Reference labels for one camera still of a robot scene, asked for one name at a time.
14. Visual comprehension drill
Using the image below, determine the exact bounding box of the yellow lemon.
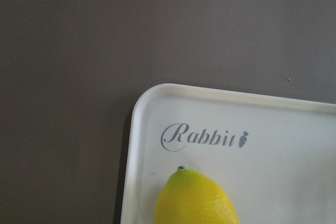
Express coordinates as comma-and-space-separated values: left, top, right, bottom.
154, 166, 240, 223

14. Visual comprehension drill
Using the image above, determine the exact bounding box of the beige rabbit tray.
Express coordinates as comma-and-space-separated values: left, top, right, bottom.
121, 84, 335, 223

